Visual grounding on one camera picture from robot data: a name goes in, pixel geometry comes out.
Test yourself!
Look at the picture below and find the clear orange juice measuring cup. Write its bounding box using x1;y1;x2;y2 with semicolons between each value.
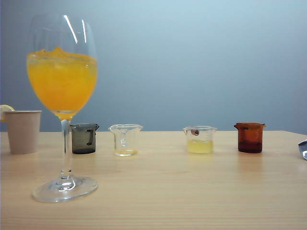
107;124;144;158

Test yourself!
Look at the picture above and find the clear yellow juice measuring cup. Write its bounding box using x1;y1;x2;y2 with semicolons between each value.
183;126;218;154

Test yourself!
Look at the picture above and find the smoky grey measuring cup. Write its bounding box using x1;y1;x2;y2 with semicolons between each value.
70;123;100;155

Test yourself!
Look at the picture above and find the amber brown measuring cup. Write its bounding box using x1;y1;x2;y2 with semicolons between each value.
234;122;266;153

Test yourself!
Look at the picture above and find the beige paper cup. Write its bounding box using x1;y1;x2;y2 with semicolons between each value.
3;110;42;155

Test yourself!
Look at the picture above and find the clear stemmed wine glass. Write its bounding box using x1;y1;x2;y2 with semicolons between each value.
26;13;99;204

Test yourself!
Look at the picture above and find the yellow lemon slice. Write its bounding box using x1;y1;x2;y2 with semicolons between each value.
0;104;15;123

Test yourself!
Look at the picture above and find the silver metal object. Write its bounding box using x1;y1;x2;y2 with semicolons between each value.
298;138;307;161

